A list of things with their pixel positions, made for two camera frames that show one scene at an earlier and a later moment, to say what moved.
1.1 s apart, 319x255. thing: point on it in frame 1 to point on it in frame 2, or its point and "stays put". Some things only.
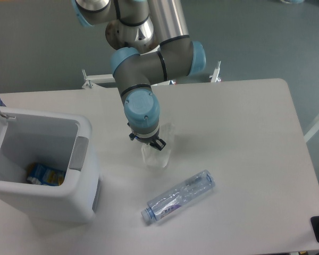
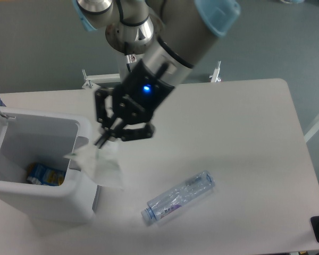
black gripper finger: [132, 136] to [104, 119]
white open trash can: [18, 137] stays put
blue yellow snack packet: [36, 174] stays put
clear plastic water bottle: [178, 196] stays put
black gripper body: [148, 139] to [140, 92]
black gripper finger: [159, 144] to [128, 132]
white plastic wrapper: [156, 158] to [103, 163]
